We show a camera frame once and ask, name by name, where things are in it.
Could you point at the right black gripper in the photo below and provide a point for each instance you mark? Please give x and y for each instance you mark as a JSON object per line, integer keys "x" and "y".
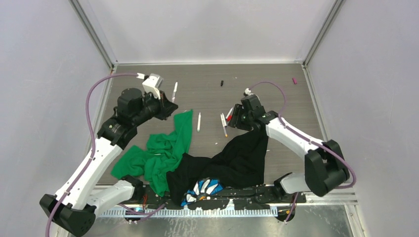
{"x": 235, "y": 121}

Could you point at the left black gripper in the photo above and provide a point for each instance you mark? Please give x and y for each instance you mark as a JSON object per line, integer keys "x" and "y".
{"x": 165, "y": 106}

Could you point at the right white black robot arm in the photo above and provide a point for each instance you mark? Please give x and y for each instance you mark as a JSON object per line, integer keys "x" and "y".
{"x": 324, "y": 168}

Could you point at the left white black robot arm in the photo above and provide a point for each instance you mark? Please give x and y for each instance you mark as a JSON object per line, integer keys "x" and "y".
{"x": 73, "y": 207}

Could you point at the white pen red cap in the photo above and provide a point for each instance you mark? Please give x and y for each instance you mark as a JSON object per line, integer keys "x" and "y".
{"x": 229, "y": 114}

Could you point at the white pen yellow tip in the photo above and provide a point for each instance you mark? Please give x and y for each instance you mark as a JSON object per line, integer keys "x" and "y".
{"x": 225, "y": 131}

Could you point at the white pen black clip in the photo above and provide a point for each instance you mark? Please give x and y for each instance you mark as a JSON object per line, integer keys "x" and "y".
{"x": 223, "y": 120}

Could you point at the white pen blue tip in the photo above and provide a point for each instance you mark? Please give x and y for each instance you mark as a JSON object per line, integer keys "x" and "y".
{"x": 174, "y": 91}

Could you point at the green cloth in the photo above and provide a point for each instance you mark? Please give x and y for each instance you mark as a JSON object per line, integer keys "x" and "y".
{"x": 163, "y": 153}

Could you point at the black cloth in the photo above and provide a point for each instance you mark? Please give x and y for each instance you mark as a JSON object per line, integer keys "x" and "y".
{"x": 239, "y": 165}

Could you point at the blue white patterned cloth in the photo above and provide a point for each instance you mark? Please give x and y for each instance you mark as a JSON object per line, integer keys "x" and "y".
{"x": 202, "y": 190}

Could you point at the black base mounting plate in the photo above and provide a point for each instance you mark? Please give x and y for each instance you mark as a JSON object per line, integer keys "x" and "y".
{"x": 253, "y": 198}

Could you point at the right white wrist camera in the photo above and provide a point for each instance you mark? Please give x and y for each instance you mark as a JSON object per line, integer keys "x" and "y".
{"x": 248, "y": 92}

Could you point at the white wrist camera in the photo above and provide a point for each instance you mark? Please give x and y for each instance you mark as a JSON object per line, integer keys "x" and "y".
{"x": 151, "y": 84}
{"x": 248, "y": 92}

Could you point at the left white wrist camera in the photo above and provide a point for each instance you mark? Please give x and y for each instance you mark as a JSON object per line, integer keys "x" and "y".
{"x": 151, "y": 84}

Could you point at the aluminium front rail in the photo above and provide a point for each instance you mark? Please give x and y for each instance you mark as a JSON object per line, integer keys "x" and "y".
{"x": 173, "y": 212}

